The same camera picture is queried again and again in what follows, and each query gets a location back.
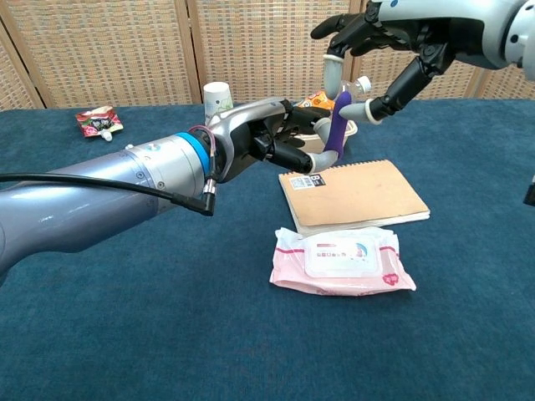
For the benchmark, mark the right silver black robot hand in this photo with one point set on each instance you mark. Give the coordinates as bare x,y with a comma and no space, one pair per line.
451,25

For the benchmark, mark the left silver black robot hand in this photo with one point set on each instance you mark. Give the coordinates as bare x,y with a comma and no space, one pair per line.
251,125

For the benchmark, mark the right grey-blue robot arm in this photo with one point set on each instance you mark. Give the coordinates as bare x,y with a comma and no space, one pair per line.
522,37

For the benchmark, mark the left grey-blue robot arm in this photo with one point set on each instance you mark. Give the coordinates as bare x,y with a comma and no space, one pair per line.
104,209

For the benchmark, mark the white paper cup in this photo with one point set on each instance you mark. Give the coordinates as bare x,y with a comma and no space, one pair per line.
217,98

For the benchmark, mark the white rectangular food tray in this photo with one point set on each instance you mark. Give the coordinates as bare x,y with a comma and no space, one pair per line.
311,146

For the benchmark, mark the orange snack packet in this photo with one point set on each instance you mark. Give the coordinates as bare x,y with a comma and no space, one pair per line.
319,100

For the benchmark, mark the clear plastic bottle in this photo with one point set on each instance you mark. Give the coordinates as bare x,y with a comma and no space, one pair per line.
359,85

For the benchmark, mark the brown spiral notebook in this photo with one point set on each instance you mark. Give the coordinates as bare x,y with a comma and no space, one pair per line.
355,196

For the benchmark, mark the woven bamboo folding screen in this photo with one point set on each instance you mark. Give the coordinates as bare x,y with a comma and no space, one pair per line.
125,50

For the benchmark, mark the red spouted drink pouch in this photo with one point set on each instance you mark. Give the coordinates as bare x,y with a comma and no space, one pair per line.
98,121

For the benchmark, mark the blue carpet table mat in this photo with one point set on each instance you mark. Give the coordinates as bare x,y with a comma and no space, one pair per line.
125,334

